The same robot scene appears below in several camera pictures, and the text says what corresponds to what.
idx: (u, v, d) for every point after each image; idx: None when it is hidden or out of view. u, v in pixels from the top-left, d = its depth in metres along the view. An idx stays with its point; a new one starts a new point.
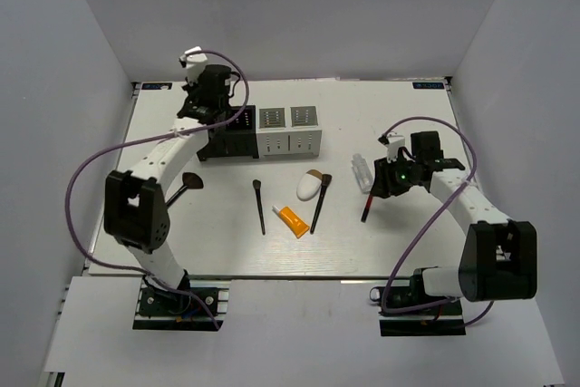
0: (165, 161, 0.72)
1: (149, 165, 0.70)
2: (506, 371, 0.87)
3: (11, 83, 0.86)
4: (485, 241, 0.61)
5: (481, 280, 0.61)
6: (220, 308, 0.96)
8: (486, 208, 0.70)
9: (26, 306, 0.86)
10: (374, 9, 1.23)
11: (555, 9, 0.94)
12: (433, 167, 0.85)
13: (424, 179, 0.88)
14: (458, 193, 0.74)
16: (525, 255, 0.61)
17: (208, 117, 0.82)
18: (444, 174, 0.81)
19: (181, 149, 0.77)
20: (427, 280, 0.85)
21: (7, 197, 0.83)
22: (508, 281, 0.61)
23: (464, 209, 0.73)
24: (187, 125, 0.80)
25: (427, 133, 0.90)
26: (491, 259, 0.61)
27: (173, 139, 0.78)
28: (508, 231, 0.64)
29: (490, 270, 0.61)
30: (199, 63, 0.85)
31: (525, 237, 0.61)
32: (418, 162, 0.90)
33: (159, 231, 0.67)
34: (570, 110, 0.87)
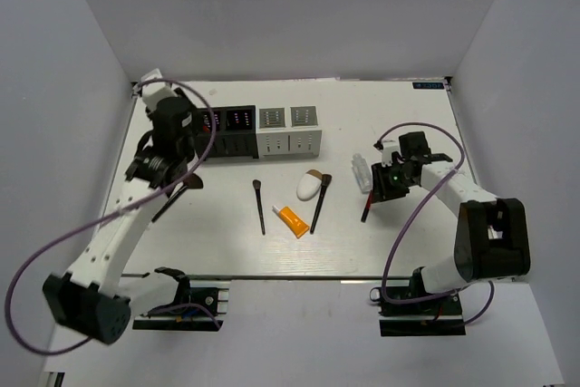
0: (110, 254, 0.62)
1: (91, 264, 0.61)
2: (506, 372, 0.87)
3: (11, 82, 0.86)
4: (474, 218, 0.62)
5: (476, 258, 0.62)
6: (220, 308, 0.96)
8: (476, 191, 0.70)
9: (26, 305, 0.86)
10: (373, 10, 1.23)
11: (555, 8, 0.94)
12: (422, 161, 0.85)
13: (415, 176, 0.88)
14: (446, 179, 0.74)
16: (515, 230, 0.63)
17: (160, 178, 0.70)
18: (432, 165, 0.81)
19: (131, 228, 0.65)
20: (426, 278, 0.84)
21: (7, 197, 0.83)
22: (502, 257, 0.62)
23: (455, 195, 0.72)
24: (135, 192, 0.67)
25: (413, 133, 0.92)
26: (482, 236, 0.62)
27: (119, 217, 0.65)
28: (497, 209, 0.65)
29: (483, 247, 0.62)
30: (154, 95, 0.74)
31: (513, 211, 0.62)
32: (407, 160, 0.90)
33: (115, 325, 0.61)
34: (570, 110, 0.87)
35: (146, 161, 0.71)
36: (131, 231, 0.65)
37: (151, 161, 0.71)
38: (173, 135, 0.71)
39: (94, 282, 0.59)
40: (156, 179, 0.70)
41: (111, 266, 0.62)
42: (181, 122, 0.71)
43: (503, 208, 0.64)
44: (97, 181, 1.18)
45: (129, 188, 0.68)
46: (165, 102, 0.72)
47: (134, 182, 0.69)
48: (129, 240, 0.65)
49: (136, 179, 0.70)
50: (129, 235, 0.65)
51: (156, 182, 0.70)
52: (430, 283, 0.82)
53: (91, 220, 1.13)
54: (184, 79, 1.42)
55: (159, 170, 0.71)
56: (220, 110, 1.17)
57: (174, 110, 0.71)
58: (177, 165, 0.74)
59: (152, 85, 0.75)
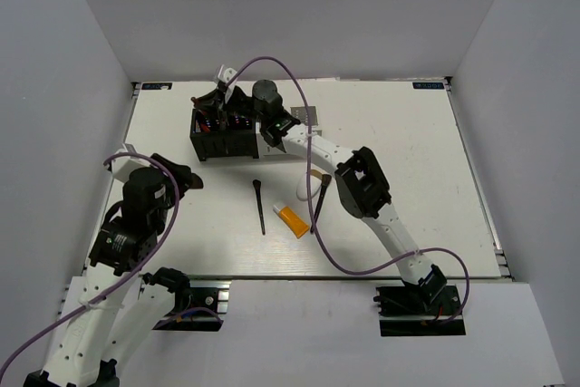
0: (82, 351, 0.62)
1: (65, 362, 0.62)
2: (506, 372, 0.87)
3: (12, 83, 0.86)
4: (348, 178, 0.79)
5: (362, 205, 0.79)
6: (220, 308, 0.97)
8: (336, 152, 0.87)
9: (27, 305, 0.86)
10: (373, 9, 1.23)
11: (555, 7, 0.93)
12: (279, 134, 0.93)
13: (275, 144, 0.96)
14: (309, 150, 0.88)
16: (372, 169, 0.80)
17: (124, 258, 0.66)
18: (291, 135, 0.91)
19: (103, 318, 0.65)
20: (404, 272, 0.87)
21: (8, 196, 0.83)
22: (372, 191, 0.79)
23: (323, 160, 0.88)
24: (101, 280, 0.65)
25: (275, 100, 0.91)
26: (357, 186, 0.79)
27: (85, 313, 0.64)
28: (357, 159, 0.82)
29: (362, 195, 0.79)
30: (125, 168, 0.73)
31: (369, 157, 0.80)
32: (264, 122, 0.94)
33: None
34: (570, 109, 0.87)
35: (110, 238, 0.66)
36: (105, 320, 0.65)
37: (116, 237, 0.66)
38: (142, 208, 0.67)
39: (71, 382, 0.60)
40: (122, 259, 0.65)
41: (87, 360, 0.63)
42: (152, 195, 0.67)
43: (361, 159, 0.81)
44: (97, 181, 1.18)
45: (93, 276, 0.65)
46: (135, 174, 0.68)
47: (99, 268, 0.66)
48: (103, 330, 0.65)
49: (101, 265, 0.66)
50: (101, 325, 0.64)
51: (121, 263, 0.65)
52: (414, 271, 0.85)
53: (91, 220, 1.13)
54: (184, 79, 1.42)
55: (123, 248, 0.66)
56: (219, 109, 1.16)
57: (145, 181, 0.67)
58: (145, 240, 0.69)
59: (119, 160, 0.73)
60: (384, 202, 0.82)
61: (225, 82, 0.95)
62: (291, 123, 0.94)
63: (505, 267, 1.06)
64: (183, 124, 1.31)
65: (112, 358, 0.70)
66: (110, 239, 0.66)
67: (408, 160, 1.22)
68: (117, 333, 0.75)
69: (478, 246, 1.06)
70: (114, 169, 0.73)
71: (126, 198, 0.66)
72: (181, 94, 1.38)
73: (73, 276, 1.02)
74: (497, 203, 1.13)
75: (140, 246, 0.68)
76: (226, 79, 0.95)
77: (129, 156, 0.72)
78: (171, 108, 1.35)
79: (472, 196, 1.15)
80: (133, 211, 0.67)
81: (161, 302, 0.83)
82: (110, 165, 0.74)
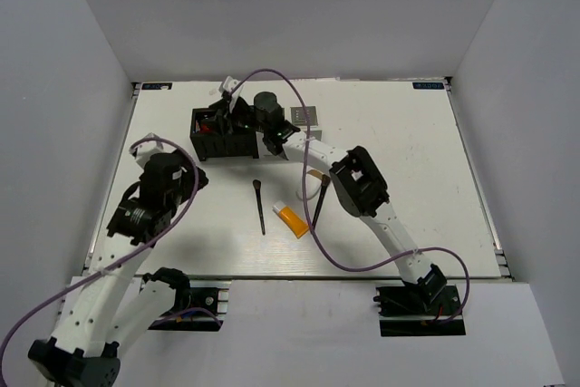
0: (93, 316, 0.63)
1: (75, 328, 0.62)
2: (506, 372, 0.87)
3: (12, 84, 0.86)
4: (343, 176, 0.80)
5: (359, 203, 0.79)
6: (220, 308, 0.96)
8: (332, 152, 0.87)
9: (27, 304, 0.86)
10: (373, 10, 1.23)
11: (555, 7, 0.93)
12: (281, 143, 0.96)
13: (279, 152, 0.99)
14: (306, 153, 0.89)
16: (369, 166, 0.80)
17: (141, 229, 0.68)
18: (291, 141, 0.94)
19: (117, 286, 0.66)
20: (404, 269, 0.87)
21: (9, 196, 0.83)
22: (369, 188, 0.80)
23: (319, 161, 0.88)
24: (117, 248, 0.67)
25: (275, 111, 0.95)
26: (352, 184, 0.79)
27: (100, 278, 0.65)
28: (352, 159, 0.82)
29: (360, 193, 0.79)
30: (149, 153, 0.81)
31: (362, 154, 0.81)
32: (265, 131, 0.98)
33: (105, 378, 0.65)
34: (570, 110, 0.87)
35: (129, 212, 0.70)
36: (117, 289, 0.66)
37: (135, 211, 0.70)
38: (161, 185, 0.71)
39: (79, 348, 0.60)
40: (139, 230, 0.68)
41: (96, 327, 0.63)
42: (171, 174, 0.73)
43: (355, 158, 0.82)
44: (97, 181, 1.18)
45: (110, 246, 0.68)
46: (157, 156, 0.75)
47: (116, 237, 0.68)
48: (114, 299, 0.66)
49: (118, 234, 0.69)
50: (113, 295, 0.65)
51: (139, 235, 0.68)
52: (414, 270, 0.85)
53: (91, 220, 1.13)
54: (184, 79, 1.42)
55: (141, 221, 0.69)
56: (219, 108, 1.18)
57: (166, 161, 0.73)
58: (160, 217, 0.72)
59: (146, 146, 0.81)
60: (381, 201, 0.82)
61: (228, 91, 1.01)
62: (291, 132, 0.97)
63: (505, 268, 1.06)
64: (183, 124, 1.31)
65: (114, 342, 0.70)
66: (127, 213, 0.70)
67: (408, 160, 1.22)
68: (120, 318, 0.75)
69: (478, 246, 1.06)
70: (139, 153, 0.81)
71: (148, 174, 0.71)
72: (181, 94, 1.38)
73: (73, 276, 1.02)
74: (497, 203, 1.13)
75: (157, 221, 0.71)
76: (230, 88, 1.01)
77: (155, 141, 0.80)
78: (171, 109, 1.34)
79: (472, 196, 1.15)
80: (152, 188, 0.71)
81: (162, 295, 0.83)
82: (135, 150, 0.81)
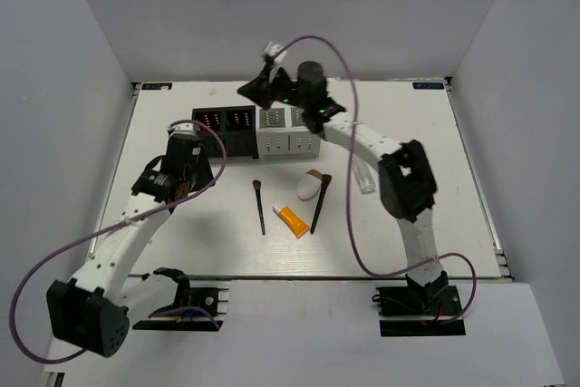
0: (115, 261, 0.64)
1: (96, 270, 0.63)
2: (506, 371, 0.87)
3: (12, 84, 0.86)
4: (392, 170, 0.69)
5: (404, 205, 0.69)
6: (220, 308, 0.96)
8: (381, 142, 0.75)
9: (27, 304, 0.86)
10: (373, 9, 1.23)
11: (555, 7, 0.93)
12: (323, 121, 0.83)
13: (317, 132, 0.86)
14: (352, 138, 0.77)
16: (421, 165, 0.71)
17: (167, 191, 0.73)
18: (333, 121, 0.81)
19: (138, 237, 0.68)
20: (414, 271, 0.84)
21: (9, 196, 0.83)
22: (419, 189, 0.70)
23: (366, 150, 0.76)
24: (141, 205, 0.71)
25: (318, 83, 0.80)
26: (402, 182, 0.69)
27: (123, 228, 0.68)
28: (404, 152, 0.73)
29: (410, 193, 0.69)
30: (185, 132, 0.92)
31: (417, 149, 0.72)
32: (306, 107, 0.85)
33: (116, 333, 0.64)
34: (570, 109, 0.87)
35: (152, 177, 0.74)
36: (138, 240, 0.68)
37: (158, 178, 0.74)
38: (183, 154, 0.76)
39: (99, 288, 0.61)
40: (162, 191, 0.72)
41: (117, 273, 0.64)
42: (192, 148, 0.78)
43: (409, 152, 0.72)
44: (97, 181, 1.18)
45: (133, 202, 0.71)
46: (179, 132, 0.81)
47: (140, 197, 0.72)
48: (134, 249, 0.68)
49: (141, 193, 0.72)
50: (134, 244, 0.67)
51: (161, 194, 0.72)
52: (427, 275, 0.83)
53: (91, 220, 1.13)
54: (184, 79, 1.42)
55: (165, 183, 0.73)
56: (219, 110, 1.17)
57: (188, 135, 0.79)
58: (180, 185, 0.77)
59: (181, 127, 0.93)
60: (426, 208, 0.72)
61: (271, 56, 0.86)
62: (335, 111, 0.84)
63: (505, 267, 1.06)
64: None
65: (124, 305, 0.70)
66: (151, 178, 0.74)
67: None
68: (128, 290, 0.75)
69: (478, 246, 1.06)
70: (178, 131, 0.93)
71: (170, 145, 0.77)
72: (181, 94, 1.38)
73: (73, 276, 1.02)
74: (497, 203, 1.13)
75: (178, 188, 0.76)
76: (274, 53, 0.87)
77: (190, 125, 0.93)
78: (171, 109, 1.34)
79: (472, 196, 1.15)
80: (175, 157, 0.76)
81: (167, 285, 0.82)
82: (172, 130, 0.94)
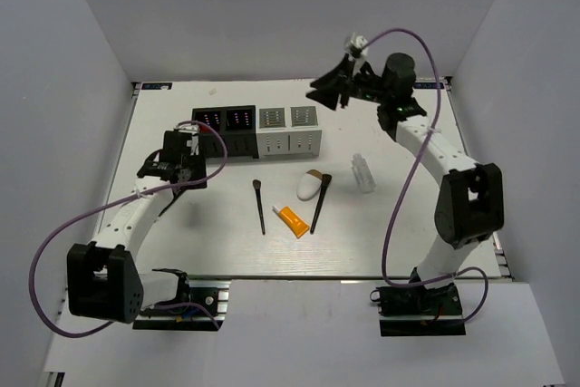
0: (130, 224, 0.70)
1: (114, 232, 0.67)
2: (507, 371, 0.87)
3: (12, 84, 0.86)
4: (458, 189, 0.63)
5: (459, 228, 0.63)
6: (220, 308, 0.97)
8: (455, 156, 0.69)
9: (27, 304, 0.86)
10: (373, 9, 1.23)
11: (555, 7, 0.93)
12: (398, 119, 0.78)
13: (389, 130, 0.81)
14: (424, 144, 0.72)
16: (493, 195, 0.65)
17: (171, 171, 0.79)
18: (409, 123, 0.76)
19: (149, 208, 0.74)
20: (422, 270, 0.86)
21: (10, 196, 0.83)
22: (478, 218, 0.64)
23: (435, 161, 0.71)
24: (149, 183, 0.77)
25: (406, 77, 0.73)
26: (465, 206, 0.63)
27: (135, 200, 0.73)
28: (476, 174, 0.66)
29: (468, 219, 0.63)
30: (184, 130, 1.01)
31: (493, 178, 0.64)
32: (385, 101, 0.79)
33: (132, 302, 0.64)
34: (570, 109, 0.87)
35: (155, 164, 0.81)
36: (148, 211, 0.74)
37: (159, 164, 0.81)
38: (180, 142, 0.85)
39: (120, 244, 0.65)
40: (168, 170, 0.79)
41: (132, 235, 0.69)
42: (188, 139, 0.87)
43: (483, 177, 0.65)
44: (97, 181, 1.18)
45: (141, 182, 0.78)
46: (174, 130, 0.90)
47: (147, 178, 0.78)
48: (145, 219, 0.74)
49: (147, 176, 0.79)
50: (146, 214, 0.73)
51: (168, 172, 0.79)
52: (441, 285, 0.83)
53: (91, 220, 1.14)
54: (184, 79, 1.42)
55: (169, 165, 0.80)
56: (219, 110, 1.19)
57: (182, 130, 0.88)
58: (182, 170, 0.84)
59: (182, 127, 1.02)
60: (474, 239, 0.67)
61: (358, 47, 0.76)
62: (415, 111, 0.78)
63: (505, 267, 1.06)
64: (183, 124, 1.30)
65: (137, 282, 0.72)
66: (154, 165, 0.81)
67: (407, 160, 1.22)
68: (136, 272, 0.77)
69: (479, 247, 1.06)
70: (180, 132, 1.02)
71: (169, 138, 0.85)
72: (181, 94, 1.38)
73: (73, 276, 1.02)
74: None
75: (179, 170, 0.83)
76: (360, 44, 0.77)
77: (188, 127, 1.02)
78: (171, 109, 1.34)
79: None
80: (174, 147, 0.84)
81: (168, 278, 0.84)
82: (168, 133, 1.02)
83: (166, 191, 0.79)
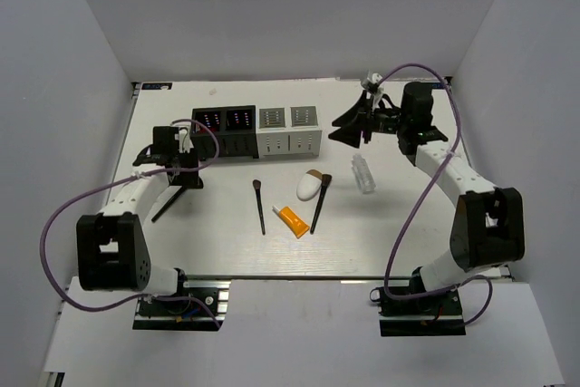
0: (135, 198, 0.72)
1: (120, 203, 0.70)
2: (507, 372, 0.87)
3: (12, 84, 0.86)
4: (474, 212, 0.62)
5: (475, 254, 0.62)
6: (220, 308, 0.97)
8: (473, 178, 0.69)
9: (27, 304, 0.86)
10: (373, 9, 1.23)
11: (556, 6, 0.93)
12: (417, 142, 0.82)
13: (410, 154, 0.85)
14: (443, 165, 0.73)
16: (511, 222, 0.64)
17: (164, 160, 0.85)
18: (428, 147, 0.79)
19: (149, 186, 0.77)
20: (426, 277, 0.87)
21: (9, 195, 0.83)
22: (497, 246, 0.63)
23: (452, 182, 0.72)
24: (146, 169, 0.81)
25: (422, 101, 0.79)
26: (482, 229, 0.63)
27: (135, 180, 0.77)
28: (496, 198, 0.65)
29: (484, 244, 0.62)
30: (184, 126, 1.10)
31: (512, 202, 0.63)
32: (405, 126, 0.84)
33: (141, 269, 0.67)
34: (570, 109, 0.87)
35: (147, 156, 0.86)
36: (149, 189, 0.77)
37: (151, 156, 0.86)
38: (169, 138, 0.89)
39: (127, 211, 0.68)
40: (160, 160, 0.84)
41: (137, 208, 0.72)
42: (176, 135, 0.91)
43: (502, 200, 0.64)
44: (97, 181, 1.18)
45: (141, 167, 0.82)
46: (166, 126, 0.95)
47: (142, 167, 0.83)
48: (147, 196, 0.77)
49: (141, 165, 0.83)
50: (147, 191, 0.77)
51: (161, 161, 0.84)
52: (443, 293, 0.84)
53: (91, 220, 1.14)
54: (184, 80, 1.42)
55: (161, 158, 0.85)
56: (219, 110, 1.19)
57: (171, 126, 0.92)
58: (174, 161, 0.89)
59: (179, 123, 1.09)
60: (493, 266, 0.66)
61: (374, 82, 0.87)
62: (435, 135, 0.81)
63: (505, 268, 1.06)
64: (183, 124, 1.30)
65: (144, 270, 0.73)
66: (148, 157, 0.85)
67: (408, 159, 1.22)
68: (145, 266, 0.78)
69: None
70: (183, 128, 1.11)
71: (158, 134, 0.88)
72: (182, 94, 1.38)
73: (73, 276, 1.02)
74: None
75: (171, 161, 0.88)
76: (376, 81, 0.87)
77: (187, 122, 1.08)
78: (171, 108, 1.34)
79: None
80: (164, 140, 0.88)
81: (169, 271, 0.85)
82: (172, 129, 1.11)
83: (162, 175, 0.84)
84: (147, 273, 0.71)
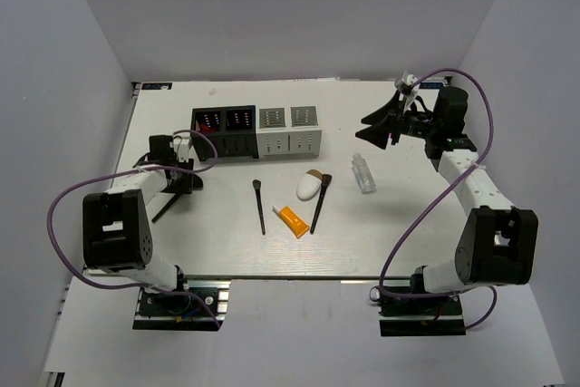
0: (138, 183, 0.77)
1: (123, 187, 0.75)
2: (507, 372, 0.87)
3: (13, 85, 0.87)
4: (482, 228, 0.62)
5: (477, 269, 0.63)
6: (220, 308, 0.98)
8: (491, 195, 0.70)
9: (27, 304, 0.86)
10: (373, 9, 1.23)
11: (555, 7, 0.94)
12: (444, 148, 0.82)
13: (433, 159, 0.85)
14: (464, 176, 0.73)
16: (521, 246, 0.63)
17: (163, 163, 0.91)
18: (453, 154, 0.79)
19: (150, 178, 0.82)
20: (427, 278, 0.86)
21: (9, 195, 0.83)
22: (501, 266, 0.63)
23: (469, 195, 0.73)
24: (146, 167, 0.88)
25: (456, 106, 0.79)
26: (488, 246, 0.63)
27: (136, 172, 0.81)
28: (510, 218, 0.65)
29: (488, 260, 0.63)
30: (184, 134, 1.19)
31: (526, 224, 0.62)
32: (435, 130, 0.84)
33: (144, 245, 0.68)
34: (570, 109, 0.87)
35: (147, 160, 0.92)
36: (149, 181, 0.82)
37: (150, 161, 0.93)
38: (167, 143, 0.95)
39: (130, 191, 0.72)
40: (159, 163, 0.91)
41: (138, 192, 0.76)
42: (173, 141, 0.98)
43: (517, 220, 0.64)
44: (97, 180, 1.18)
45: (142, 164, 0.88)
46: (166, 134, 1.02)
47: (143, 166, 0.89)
48: (147, 185, 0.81)
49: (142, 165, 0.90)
50: (148, 181, 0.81)
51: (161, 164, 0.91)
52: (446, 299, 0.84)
53: None
54: (184, 80, 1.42)
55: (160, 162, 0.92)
56: (219, 109, 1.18)
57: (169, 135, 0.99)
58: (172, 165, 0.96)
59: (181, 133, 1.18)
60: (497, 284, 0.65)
61: (408, 84, 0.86)
62: (465, 142, 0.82)
63: None
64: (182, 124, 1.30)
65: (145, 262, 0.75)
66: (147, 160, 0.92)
67: (408, 159, 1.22)
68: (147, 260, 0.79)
69: None
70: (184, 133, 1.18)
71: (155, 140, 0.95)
72: (182, 94, 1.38)
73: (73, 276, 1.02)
74: None
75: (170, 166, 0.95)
76: (410, 82, 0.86)
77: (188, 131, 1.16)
78: (171, 109, 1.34)
79: None
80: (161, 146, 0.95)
81: (168, 269, 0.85)
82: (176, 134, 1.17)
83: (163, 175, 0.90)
84: (149, 253, 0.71)
